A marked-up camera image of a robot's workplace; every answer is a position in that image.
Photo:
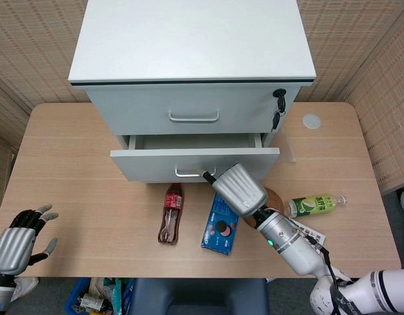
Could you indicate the round cork coaster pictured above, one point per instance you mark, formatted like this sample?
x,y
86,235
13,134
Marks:
x,y
274,200

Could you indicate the grey metal drawer with lock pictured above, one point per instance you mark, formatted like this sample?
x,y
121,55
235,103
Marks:
x,y
139,105

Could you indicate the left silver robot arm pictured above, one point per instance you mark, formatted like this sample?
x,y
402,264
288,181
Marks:
x,y
1,292

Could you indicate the cola bottle red label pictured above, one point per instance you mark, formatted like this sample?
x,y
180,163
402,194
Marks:
x,y
171,216

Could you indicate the white three-drawer cabinet body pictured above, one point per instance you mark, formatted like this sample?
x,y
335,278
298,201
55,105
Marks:
x,y
188,42

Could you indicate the green snack packet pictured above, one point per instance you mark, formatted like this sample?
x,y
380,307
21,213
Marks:
x,y
114,295

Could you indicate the small black white carton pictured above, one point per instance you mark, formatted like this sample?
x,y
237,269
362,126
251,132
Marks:
x,y
315,233

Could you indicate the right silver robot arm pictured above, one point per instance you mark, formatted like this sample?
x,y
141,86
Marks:
x,y
293,246

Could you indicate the blue plastic crate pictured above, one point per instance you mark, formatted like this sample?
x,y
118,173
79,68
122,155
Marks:
x,y
73,298

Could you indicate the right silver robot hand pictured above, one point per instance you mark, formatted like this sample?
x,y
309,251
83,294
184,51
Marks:
x,y
239,190

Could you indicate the dark blue chair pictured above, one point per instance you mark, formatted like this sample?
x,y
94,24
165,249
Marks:
x,y
201,297

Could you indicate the black key in lock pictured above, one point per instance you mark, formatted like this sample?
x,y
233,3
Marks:
x,y
280,94

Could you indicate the blue Oreo cookie box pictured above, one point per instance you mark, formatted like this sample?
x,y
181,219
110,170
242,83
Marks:
x,y
219,233

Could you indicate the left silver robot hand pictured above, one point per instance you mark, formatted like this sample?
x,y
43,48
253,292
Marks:
x,y
12,249

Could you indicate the green label drink bottle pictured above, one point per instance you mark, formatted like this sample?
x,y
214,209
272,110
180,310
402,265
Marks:
x,y
315,205

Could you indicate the black hanging spare keys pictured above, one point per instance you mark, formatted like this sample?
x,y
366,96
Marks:
x,y
278,115

